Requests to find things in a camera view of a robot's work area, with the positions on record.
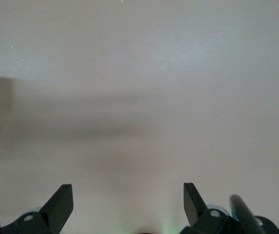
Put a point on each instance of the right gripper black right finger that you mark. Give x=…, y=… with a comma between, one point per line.
x=198, y=214

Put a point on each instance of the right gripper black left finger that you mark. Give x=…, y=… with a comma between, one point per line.
x=54, y=212

